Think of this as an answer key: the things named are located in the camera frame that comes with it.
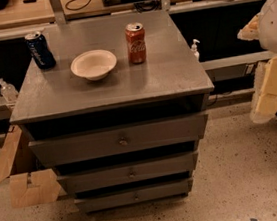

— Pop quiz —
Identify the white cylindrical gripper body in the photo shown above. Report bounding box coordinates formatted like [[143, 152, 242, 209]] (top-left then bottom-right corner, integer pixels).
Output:
[[237, 14, 259, 41]]

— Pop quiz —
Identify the grey top drawer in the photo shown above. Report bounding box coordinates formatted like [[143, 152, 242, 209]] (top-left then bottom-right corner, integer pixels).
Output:
[[29, 113, 208, 167]]

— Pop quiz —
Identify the grey drawer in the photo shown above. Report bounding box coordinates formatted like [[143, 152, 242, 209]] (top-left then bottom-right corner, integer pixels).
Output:
[[29, 113, 208, 167], [74, 178, 193, 213], [57, 151, 198, 194]]

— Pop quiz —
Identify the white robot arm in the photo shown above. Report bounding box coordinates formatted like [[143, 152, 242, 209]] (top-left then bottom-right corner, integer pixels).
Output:
[[237, 0, 277, 124]]

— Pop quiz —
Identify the grey middle drawer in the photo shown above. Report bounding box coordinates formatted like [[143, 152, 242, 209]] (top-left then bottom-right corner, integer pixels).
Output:
[[57, 151, 198, 194]]

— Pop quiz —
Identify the grey bottom drawer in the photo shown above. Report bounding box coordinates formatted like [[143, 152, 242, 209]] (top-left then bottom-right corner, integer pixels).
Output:
[[74, 178, 193, 213]]

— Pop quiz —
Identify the grey drawer cabinet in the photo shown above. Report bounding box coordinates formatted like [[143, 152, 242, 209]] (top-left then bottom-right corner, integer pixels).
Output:
[[11, 11, 213, 201]]

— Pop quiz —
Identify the white pump dispenser bottle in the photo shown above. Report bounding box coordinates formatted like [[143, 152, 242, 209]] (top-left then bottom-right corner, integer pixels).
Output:
[[190, 39, 200, 61]]

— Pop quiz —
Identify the red cola can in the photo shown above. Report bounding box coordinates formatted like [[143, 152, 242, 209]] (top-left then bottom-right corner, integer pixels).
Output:
[[125, 22, 147, 64]]

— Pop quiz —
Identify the white bowl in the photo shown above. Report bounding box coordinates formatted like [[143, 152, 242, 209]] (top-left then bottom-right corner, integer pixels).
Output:
[[71, 50, 117, 81]]

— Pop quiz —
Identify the blue soda can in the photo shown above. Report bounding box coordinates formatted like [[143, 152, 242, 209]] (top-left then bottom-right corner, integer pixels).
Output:
[[25, 31, 56, 70]]

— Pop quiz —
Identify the wooden background desk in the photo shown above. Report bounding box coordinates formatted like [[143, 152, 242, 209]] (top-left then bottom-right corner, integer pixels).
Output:
[[0, 0, 195, 32]]

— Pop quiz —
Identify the brown cardboard box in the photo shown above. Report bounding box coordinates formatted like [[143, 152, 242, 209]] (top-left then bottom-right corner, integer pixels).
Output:
[[0, 125, 61, 208]]

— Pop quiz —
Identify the clear plastic bottle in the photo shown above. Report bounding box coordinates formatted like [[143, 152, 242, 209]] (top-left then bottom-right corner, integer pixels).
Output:
[[0, 78, 19, 104]]

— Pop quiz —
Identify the black cable on desk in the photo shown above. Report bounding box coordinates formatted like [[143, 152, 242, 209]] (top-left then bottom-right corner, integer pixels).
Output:
[[64, 0, 98, 13]]

